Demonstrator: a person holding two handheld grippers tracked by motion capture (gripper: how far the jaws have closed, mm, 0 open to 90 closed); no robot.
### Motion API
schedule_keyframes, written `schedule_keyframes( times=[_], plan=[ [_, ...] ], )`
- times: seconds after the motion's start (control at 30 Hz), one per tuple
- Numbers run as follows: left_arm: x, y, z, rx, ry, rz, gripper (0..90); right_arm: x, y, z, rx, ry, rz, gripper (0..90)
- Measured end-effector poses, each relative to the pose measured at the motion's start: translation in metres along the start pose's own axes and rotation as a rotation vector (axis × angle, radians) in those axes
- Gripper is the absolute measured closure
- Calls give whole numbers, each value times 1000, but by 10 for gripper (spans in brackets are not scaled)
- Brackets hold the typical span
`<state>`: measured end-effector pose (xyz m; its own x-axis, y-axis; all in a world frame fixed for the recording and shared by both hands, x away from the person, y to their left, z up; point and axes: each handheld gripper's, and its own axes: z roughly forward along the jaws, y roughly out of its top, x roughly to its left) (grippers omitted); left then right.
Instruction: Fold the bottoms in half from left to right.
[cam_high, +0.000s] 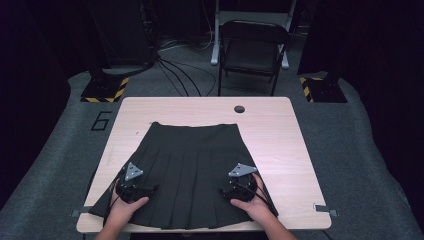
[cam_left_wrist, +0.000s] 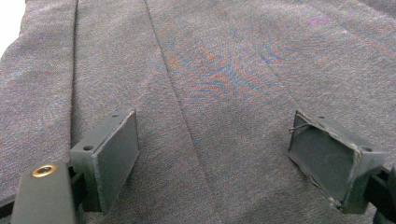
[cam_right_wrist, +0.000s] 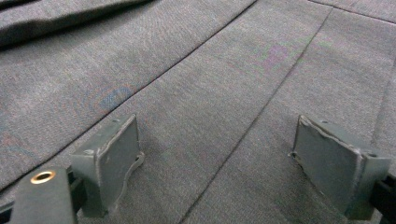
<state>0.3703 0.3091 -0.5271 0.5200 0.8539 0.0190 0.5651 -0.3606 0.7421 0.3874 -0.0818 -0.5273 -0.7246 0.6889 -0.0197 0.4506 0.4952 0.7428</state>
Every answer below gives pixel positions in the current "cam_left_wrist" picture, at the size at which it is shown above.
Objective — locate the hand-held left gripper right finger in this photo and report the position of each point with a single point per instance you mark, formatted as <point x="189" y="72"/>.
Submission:
<point x="327" y="161"/>

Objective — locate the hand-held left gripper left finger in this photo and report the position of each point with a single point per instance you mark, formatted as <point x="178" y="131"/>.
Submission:
<point x="109" y="155"/>

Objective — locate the dark grey pleated skirt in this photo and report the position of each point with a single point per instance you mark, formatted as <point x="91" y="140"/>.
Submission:
<point x="218" y="77"/>

